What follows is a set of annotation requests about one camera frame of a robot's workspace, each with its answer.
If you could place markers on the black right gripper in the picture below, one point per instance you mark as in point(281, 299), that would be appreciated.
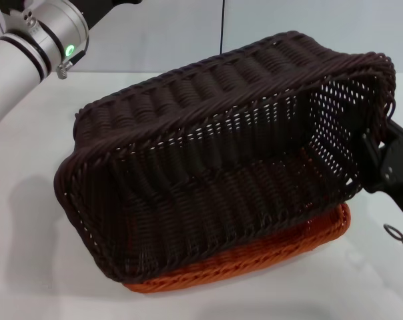
point(396, 166)

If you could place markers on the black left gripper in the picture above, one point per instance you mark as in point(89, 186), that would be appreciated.
point(104, 10)

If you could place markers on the dark brown woven plastic basket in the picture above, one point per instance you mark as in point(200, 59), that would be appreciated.
point(201, 180)

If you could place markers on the orange woven plastic basket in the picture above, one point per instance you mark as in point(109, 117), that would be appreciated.
point(328, 230)

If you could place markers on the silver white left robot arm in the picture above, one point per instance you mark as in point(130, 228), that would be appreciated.
point(38, 36)

